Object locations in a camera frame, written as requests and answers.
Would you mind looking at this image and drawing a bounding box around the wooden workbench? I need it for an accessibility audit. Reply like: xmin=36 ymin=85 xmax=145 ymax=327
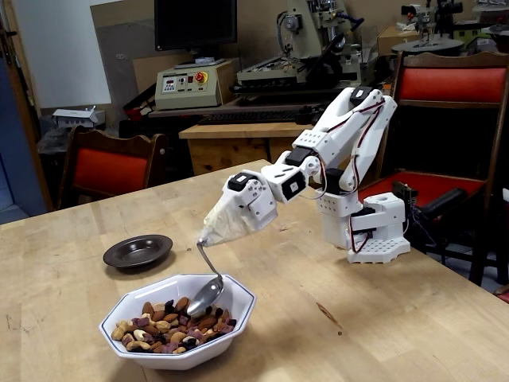
xmin=178 ymin=119 xmax=319 ymax=177

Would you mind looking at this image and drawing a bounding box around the dark controller circuit board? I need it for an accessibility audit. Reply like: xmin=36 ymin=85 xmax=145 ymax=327
xmin=391 ymin=181 xmax=419 ymax=208

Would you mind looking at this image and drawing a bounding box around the black device with white parts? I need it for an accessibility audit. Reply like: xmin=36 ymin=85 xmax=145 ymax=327
xmin=400 ymin=0 xmax=465 ymax=41

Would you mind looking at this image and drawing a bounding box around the beige masking tape wrap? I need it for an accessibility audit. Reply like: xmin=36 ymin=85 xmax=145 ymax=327
xmin=200 ymin=190 xmax=255 ymax=247

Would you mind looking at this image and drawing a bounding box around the dark machine bench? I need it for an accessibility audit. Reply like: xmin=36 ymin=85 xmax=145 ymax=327
xmin=147 ymin=95 xmax=383 ymax=119

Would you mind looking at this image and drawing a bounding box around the red black wrist cable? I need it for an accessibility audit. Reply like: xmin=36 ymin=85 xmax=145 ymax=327
xmin=305 ymin=169 xmax=329 ymax=201

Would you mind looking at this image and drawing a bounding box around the brown cardboard box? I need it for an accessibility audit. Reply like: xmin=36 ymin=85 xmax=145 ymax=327
xmin=375 ymin=24 xmax=423 ymax=57

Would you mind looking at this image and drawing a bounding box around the white octagonal bowl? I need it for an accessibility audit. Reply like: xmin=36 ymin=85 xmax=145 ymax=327
xmin=98 ymin=273 xmax=258 ymax=371

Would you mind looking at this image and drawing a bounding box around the black keyboard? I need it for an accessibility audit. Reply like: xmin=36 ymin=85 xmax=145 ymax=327
xmin=197 ymin=109 xmax=309 ymax=127

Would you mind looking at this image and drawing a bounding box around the black cylindrical clamp handle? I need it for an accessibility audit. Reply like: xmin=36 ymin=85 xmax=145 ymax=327
xmin=413 ymin=188 xmax=467 ymax=222

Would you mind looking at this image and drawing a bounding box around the black computer monitor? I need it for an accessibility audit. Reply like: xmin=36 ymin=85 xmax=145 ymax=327
xmin=153 ymin=0 xmax=239 ymax=69

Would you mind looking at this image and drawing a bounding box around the tall wooden chair red cushion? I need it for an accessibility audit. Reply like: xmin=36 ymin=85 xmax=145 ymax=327
xmin=349 ymin=50 xmax=509 ymax=287

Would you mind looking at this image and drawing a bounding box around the small white paper box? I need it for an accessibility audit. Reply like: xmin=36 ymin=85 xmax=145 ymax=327
xmin=52 ymin=105 xmax=106 ymax=131

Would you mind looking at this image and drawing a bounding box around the mixed nuts and raisins pile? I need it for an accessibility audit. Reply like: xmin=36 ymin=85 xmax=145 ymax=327
xmin=111 ymin=296 xmax=238 ymax=354

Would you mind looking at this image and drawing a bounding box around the red and black case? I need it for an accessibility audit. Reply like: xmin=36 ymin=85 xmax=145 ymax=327
xmin=122 ymin=85 xmax=157 ymax=121

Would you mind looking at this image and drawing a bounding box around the red black base cable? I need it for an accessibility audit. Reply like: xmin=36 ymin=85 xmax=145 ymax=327
xmin=346 ymin=213 xmax=374 ymax=254

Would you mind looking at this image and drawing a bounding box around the bent metal spoon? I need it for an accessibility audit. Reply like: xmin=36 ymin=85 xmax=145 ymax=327
xmin=185 ymin=237 xmax=226 ymax=318

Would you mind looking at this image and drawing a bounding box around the beige control box red button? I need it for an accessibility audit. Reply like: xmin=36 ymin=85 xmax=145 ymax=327
xmin=153 ymin=59 xmax=236 ymax=111

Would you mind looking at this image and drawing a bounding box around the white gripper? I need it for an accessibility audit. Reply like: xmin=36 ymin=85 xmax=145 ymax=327
xmin=221 ymin=173 xmax=279 ymax=232

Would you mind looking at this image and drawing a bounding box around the small dark metal plate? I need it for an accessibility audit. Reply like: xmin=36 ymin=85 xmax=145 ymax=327
xmin=103 ymin=234 xmax=174 ymax=270

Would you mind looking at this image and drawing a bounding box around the green box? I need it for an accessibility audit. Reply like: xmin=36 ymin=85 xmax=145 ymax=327
xmin=463 ymin=27 xmax=496 ymax=53

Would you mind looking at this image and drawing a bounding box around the grey transparent sheet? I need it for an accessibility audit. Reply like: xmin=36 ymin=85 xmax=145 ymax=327
xmin=90 ymin=0 xmax=157 ymax=132

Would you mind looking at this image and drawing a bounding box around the beige milling machine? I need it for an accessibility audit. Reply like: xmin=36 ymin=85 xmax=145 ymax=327
xmin=232 ymin=0 xmax=379 ymax=105

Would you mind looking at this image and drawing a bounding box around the red object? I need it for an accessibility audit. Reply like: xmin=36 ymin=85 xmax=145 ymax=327
xmin=492 ymin=283 xmax=509 ymax=306

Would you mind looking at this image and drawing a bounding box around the white board panel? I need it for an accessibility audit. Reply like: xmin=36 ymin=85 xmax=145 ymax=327
xmin=14 ymin=0 xmax=113 ymax=109

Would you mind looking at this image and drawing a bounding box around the round black turntable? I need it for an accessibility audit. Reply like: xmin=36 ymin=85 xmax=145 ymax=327
xmin=391 ymin=37 xmax=465 ymax=56

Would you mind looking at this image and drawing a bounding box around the blue door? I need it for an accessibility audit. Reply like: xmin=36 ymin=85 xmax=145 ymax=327
xmin=0 ymin=59 xmax=47 ymax=226

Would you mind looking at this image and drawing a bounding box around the small wooden chair red cushion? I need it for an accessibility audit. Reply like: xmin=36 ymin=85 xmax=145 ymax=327
xmin=55 ymin=124 xmax=170 ymax=211

